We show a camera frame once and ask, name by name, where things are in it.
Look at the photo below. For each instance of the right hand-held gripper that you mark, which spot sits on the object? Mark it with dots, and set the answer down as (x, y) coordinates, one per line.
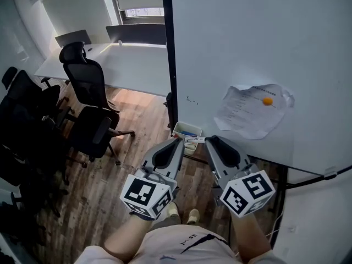
(247, 194)

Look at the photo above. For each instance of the clear plastic frame clip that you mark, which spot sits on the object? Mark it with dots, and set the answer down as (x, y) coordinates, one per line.
(330, 172)

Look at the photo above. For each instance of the person's left beige shoe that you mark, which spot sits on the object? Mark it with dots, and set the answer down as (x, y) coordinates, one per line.
(172, 210)

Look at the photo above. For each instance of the person's right beige shoe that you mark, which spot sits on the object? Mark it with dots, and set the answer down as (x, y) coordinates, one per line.
(193, 216)

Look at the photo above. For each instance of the person's right forearm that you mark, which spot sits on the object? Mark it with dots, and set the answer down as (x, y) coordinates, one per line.
(250, 238)

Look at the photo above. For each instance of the person's left forearm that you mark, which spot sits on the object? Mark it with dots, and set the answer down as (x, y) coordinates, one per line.
(123, 243)

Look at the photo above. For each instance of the person's beige shoe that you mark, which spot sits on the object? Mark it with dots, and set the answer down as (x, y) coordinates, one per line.
(193, 216)
(172, 210)

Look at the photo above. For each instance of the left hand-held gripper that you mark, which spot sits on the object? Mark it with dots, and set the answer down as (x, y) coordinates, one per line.
(143, 192)

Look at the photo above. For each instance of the long white desk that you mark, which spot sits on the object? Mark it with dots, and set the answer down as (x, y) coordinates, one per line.
(123, 67)

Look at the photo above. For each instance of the white marker pen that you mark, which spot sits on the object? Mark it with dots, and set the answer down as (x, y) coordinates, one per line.
(193, 140)

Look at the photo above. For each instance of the person's dark trousers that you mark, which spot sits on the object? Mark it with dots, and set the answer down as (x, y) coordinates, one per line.
(167, 221)

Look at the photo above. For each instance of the black mesh office chair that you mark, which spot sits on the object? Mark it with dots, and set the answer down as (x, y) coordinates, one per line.
(27, 136)
(24, 89)
(16, 224)
(27, 186)
(85, 81)

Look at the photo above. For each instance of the black framed whiteboard on stand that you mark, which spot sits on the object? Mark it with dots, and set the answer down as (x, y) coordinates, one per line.
(247, 37)

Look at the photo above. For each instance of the dark framed window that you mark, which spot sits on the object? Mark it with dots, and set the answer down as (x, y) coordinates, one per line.
(143, 15)

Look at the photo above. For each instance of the white marker tray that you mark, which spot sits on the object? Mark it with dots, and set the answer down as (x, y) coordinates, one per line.
(189, 126)

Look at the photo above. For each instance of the crumpled printed paper sheet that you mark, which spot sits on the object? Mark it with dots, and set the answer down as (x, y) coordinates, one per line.
(247, 114)

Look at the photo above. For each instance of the wide grey roller blind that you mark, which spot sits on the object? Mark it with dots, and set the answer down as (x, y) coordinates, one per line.
(79, 12)

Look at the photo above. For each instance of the wide dark desk divider panel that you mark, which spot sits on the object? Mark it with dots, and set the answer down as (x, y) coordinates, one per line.
(137, 34)

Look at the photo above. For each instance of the person's white shirt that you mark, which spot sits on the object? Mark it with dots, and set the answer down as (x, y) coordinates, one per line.
(178, 246)

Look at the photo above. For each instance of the orange round magnet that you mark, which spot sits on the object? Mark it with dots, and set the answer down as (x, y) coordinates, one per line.
(267, 101)

